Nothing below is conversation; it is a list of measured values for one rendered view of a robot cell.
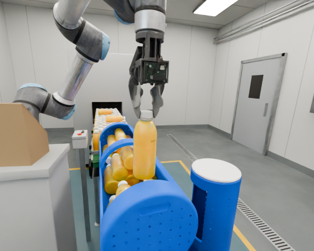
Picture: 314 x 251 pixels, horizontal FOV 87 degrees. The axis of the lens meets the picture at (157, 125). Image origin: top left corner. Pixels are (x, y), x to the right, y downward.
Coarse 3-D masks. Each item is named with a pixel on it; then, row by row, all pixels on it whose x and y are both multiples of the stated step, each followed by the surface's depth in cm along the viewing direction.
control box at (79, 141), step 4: (76, 132) 139; (80, 132) 139; (84, 132) 139; (72, 136) 128; (76, 136) 128; (80, 136) 129; (84, 136) 130; (72, 140) 128; (76, 140) 129; (80, 140) 130; (84, 140) 131; (76, 144) 129; (80, 144) 130; (84, 144) 131; (76, 148) 130
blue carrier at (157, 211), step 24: (120, 144) 78; (144, 192) 43; (168, 192) 44; (120, 216) 40; (144, 216) 43; (168, 216) 45; (192, 216) 48; (120, 240) 42; (144, 240) 44; (168, 240) 47; (192, 240) 51
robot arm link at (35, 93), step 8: (24, 88) 82; (32, 88) 83; (40, 88) 86; (16, 96) 79; (24, 96) 79; (32, 96) 81; (40, 96) 84; (48, 96) 87; (40, 104) 84; (40, 112) 87
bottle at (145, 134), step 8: (144, 120) 47; (136, 128) 47; (144, 128) 46; (152, 128) 47; (136, 136) 47; (144, 136) 46; (152, 136) 47; (136, 144) 48; (144, 144) 47; (152, 144) 48; (136, 152) 48; (144, 152) 47; (152, 152) 48; (136, 160) 49; (144, 160) 48; (152, 160) 49; (136, 168) 50; (144, 168) 49; (152, 168) 50; (136, 176) 50; (144, 176) 49; (152, 176) 51
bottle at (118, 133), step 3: (117, 129) 118; (120, 129) 117; (114, 132) 119; (117, 132) 112; (120, 132) 110; (123, 132) 111; (117, 135) 108; (120, 135) 107; (123, 135) 107; (117, 138) 107
